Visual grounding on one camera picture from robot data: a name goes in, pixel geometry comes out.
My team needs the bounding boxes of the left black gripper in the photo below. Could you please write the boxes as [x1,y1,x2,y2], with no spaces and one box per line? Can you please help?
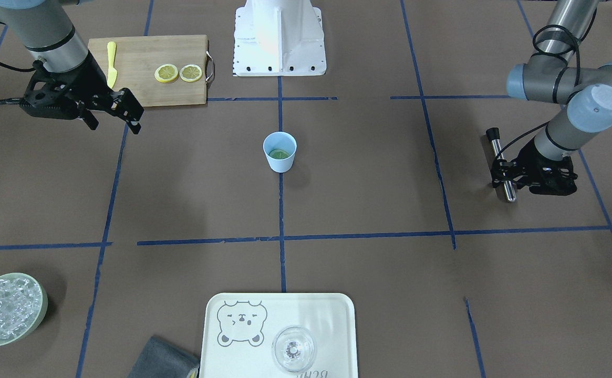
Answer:
[506,141,578,196]

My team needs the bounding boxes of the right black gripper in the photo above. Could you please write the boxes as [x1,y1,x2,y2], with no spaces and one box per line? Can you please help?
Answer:
[20,52,144,135]

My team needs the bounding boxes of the lemon slice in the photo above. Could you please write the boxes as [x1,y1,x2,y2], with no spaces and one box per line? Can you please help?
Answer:
[179,64,203,83]
[269,149,291,160]

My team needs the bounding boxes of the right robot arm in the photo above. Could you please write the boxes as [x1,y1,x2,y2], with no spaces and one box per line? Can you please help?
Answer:
[0,1,144,134]

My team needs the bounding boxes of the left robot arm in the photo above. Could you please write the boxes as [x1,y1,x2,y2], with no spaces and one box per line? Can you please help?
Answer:
[486,1,612,203]

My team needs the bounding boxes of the light blue plastic cup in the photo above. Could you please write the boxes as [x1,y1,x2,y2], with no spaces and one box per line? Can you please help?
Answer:
[263,132,298,174]

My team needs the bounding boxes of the yellow plastic knife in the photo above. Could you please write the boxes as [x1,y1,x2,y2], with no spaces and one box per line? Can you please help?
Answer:
[107,41,118,89]

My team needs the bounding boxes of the bamboo cutting board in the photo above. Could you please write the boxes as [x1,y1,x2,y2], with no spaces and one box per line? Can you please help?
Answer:
[88,35,208,108]

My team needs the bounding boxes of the steel muddler black tip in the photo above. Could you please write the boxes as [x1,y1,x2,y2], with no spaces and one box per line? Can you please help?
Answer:
[485,127,517,203]

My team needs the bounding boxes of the green bowl of ice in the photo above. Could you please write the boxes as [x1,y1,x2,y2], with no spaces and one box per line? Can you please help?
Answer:
[0,272,48,347]

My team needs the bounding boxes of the folded grey cloth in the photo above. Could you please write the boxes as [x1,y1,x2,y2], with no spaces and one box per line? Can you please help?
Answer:
[128,337,200,377]

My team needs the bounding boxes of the cream bear serving tray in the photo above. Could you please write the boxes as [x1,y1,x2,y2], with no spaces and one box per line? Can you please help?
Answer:
[199,293,359,377]

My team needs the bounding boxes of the clear wine glass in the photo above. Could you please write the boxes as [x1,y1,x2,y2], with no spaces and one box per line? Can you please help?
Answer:
[272,325,316,373]

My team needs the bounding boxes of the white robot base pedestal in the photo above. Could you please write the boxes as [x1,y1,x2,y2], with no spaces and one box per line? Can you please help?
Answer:
[232,1,327,77]

